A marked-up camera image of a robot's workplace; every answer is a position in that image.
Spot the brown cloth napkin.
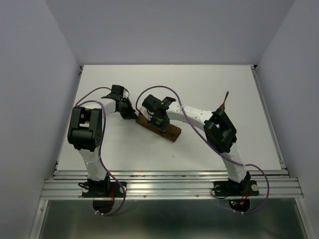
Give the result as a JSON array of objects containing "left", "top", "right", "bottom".
[{"left": 136, "top": 115, "right": 182, "bottom": 142}]

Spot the brown wooden spoon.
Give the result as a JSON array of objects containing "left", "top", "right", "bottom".
[{"left": 219, "top": 91, "right": 229, "bottom": 110}]

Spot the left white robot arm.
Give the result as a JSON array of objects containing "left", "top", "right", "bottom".
[{"left": 67, "top": 85, "right": 137, "bottom": 196}]

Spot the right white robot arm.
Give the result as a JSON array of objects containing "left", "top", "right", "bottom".
[{"left": 139, "top": 95, "right": 251, "bottom": 194}]

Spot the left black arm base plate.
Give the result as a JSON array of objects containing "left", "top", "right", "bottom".
[{"left": 78, "top": 181, "right": 124, "bottom": 198}]

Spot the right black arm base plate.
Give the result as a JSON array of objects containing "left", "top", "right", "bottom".
[{"left": 211, "top": 180, "right": 259, "bottom": 198}]

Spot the aluminium front rail frame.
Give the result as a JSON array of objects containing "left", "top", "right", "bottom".
[{"left": 30, "top": 164, "right": 314, "bottom": 239}]

